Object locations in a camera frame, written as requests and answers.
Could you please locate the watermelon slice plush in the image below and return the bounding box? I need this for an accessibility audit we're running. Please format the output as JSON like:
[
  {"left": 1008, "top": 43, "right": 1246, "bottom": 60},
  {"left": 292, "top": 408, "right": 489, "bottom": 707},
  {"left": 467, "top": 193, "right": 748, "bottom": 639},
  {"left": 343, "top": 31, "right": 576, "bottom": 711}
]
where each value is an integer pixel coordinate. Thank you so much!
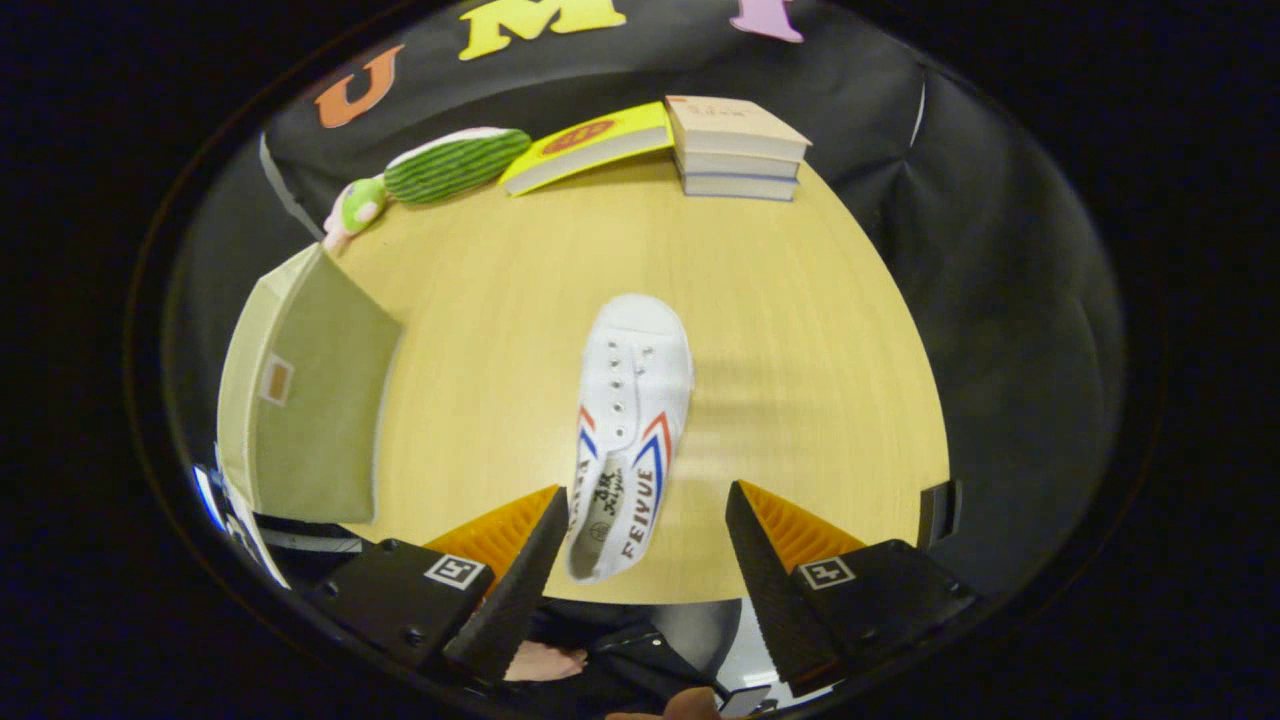
[{"left": 383, "top": 127, "right": 533, "bottom": 205}]

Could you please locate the black backdrop cloth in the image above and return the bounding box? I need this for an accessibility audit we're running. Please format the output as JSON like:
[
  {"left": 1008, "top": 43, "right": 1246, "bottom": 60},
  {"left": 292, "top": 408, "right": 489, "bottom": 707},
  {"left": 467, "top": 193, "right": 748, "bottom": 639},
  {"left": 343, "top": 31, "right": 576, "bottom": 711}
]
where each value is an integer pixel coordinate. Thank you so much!
[{"left": 165, "top": 0, "right": 1126, "bottom": 601}]

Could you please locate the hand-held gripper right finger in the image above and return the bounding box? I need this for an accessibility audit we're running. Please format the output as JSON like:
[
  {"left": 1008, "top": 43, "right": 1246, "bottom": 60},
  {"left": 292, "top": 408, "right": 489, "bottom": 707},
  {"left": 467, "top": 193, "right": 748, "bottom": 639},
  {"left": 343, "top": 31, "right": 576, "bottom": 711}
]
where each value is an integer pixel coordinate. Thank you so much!
[{"left": 725, "top": 480, "right": 986, "bottom": 698}]

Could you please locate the blue-edged white book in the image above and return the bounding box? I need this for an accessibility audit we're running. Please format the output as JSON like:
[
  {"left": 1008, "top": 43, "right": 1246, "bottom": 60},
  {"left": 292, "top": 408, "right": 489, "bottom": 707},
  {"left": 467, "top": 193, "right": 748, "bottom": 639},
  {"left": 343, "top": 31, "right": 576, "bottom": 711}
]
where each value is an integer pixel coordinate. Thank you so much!
[{"left": 682, "top": 170, "right": 799, "bottom": 202}]

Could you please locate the pink green plush toy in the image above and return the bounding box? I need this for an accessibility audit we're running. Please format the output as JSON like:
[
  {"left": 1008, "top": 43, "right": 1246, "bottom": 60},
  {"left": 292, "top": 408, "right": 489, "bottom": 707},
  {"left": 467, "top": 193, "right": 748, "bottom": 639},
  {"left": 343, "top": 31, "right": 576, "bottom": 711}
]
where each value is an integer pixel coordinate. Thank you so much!
[{"left": 322, "top": 175, "right": 391, "bottom": 256}]

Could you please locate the white canvas shoe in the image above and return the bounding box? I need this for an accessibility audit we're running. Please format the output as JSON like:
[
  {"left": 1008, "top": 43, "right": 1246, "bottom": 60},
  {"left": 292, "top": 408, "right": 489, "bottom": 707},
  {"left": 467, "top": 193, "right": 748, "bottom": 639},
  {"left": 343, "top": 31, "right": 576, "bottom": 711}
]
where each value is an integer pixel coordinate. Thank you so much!
[{"left": 565, "top": 293, "right": 695, "bottom": 585}]

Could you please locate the tan cover book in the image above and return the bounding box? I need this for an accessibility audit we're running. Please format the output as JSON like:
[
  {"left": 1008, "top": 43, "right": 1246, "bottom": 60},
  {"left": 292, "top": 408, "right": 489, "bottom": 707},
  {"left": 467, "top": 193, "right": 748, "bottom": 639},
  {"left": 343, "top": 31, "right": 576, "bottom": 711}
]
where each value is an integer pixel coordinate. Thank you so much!
[{"left": 664, "top": 95, "right": 813, "bottom": 163}]

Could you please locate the black table edge clamp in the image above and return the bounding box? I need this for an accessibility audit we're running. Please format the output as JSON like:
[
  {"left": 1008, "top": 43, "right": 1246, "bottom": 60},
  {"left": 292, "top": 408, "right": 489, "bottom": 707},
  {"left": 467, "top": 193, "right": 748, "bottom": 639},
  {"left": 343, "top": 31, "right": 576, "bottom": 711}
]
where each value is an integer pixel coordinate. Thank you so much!
[{"left": 917, "top": 479, "right": 963, "bottom": 550}]

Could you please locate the person's dark clothing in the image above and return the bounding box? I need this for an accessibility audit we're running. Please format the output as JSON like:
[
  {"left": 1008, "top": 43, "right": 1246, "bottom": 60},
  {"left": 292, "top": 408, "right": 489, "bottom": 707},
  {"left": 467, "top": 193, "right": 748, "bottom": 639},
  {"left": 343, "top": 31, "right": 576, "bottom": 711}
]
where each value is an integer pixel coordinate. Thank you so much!
[{"left": 515, "top": 600, "right": 721, "bottom": 716}]

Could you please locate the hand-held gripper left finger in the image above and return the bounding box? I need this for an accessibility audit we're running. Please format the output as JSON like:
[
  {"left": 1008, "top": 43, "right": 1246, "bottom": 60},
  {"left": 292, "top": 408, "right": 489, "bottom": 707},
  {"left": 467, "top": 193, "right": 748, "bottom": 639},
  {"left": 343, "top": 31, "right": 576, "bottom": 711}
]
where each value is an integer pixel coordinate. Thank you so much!
[{"left": 305, "top": 485, "right": 571, "bottom": 686}]

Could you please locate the white cover book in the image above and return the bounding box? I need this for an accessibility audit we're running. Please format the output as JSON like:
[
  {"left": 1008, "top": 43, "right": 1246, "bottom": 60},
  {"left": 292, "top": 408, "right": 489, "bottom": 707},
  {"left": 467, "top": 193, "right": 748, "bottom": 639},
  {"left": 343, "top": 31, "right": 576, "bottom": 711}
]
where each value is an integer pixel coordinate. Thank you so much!
[{"left": 676, "top": 148, "right": 803, "bottom": 182}]

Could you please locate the beige fabric storage box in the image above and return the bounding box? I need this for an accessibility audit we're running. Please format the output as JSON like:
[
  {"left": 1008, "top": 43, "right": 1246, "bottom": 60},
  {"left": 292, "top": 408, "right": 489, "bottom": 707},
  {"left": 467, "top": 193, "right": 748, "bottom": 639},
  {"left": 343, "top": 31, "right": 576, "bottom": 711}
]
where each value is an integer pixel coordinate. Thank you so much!
[{"left": 217, "top": 243, "right": 405, "bottom": 527}]

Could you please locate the yellow book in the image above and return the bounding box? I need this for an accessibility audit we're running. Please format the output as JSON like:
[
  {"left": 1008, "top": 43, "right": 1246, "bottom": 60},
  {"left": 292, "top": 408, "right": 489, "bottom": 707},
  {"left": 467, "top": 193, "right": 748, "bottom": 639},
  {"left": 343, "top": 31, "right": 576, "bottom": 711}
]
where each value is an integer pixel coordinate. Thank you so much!
[{"left": 498, "top": 101, "right": 676, "bottom": 197}]

